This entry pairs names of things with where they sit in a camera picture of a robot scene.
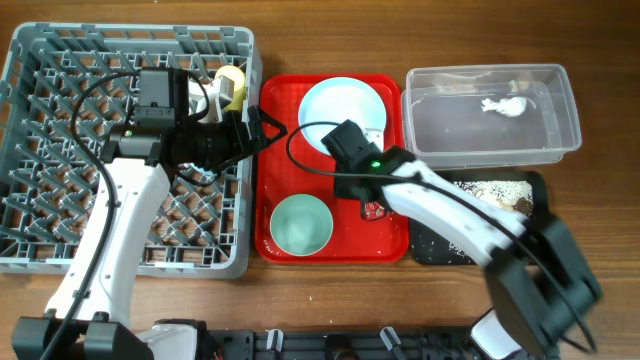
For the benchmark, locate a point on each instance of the red candy wrapper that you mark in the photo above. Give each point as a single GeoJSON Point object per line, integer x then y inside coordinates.
{"type": "Point", "coordinates": [373, 211]}

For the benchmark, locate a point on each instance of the red plastic tray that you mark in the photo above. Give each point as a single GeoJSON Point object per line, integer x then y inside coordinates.
{"type": "Point", "coordinates": [354, 240]}

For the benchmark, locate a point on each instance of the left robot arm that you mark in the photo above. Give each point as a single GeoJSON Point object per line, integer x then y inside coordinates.
{"type": "Point", "coordinates": [88, 316]}

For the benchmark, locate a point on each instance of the grey dishwasher rack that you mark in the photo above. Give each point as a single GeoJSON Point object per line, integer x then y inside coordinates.
{"type": "Point", "coordinates": [63, 86]}

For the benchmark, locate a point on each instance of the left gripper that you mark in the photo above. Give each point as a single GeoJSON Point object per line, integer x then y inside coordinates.
{"type": "Point", "coordinates": [237, 145]}

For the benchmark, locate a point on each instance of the black plastic tray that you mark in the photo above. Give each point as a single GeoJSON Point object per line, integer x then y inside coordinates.
{"type": "Point", "coordinates": [429, 248]}

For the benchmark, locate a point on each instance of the rice and food scraps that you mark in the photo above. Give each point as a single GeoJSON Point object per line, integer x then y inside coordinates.
{"type": "Point", "coordinates": [509, 195]}

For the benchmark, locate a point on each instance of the clear plastic bin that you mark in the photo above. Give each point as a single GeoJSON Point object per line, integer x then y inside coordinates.
{"type": "Point", "coordinates": [445, 126]}

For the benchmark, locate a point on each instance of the green bowl with food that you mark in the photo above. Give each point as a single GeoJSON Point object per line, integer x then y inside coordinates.
{"type": "Point", "coordinates": [301, 225]}

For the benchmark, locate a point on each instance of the white tissue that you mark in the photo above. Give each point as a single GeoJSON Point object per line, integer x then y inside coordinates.
{"type": "Point", "coordinates": [509, 107]}

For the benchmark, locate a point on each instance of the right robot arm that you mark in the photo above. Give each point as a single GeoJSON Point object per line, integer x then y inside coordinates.
{"type": "Point", "coordinates": [538, 279]}

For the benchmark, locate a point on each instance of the light blue plate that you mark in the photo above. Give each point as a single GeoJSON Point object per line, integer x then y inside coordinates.
{"type": "Point", "coordinates": [335, 100]}

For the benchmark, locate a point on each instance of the yellow plastic cup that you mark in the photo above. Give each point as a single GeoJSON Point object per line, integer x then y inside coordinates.
{"type": "Point", "coordinates": [237, 75]}

